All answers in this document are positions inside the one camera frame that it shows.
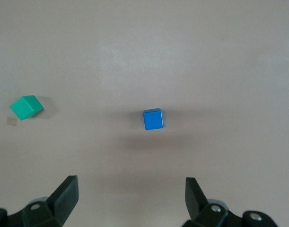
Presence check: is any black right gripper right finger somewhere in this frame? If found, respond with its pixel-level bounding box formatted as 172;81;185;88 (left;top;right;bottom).
182;177;281;227

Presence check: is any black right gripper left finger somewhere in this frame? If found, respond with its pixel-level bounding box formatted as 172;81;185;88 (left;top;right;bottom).
0;175;79;227

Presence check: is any blue wooden block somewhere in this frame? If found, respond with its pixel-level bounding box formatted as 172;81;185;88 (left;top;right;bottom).
143;108;164;131

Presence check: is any green wooden block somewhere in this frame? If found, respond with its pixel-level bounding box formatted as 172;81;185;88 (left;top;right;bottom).
9;95;44;121

